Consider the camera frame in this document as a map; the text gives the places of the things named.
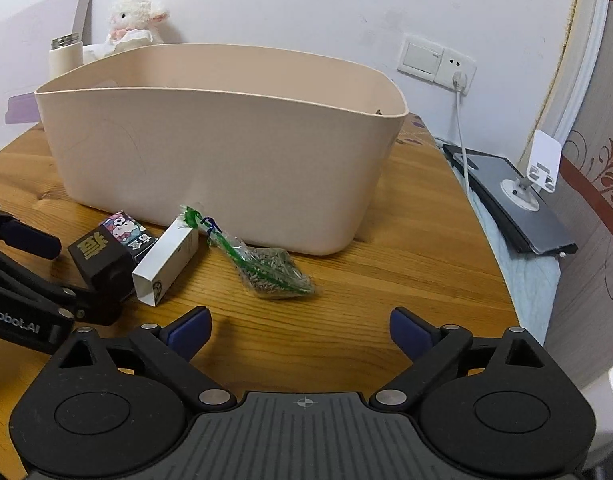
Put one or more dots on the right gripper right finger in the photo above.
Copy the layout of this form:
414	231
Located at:
435	353

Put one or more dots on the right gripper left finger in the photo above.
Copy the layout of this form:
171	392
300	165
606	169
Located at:
167	351

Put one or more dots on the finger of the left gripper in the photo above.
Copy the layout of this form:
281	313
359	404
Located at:
20	235

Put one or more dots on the black cartoon blind box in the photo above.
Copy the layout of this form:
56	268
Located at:
107	255

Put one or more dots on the white slim carton box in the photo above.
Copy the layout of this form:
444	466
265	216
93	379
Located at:
165	261

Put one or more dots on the white lilac board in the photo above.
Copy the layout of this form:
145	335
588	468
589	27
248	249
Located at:
24	47

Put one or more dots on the cream thermos bottle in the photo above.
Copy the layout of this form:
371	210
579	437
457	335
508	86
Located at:
65	54

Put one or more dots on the white phone stand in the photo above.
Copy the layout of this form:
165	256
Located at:
542	171

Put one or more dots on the beige plastic storage basket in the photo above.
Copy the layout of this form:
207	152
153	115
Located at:
282	148

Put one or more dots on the white plush lamb toy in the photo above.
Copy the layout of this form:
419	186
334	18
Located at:
133	24

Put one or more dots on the white wall switch socket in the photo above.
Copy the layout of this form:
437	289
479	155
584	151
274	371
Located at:
431	62

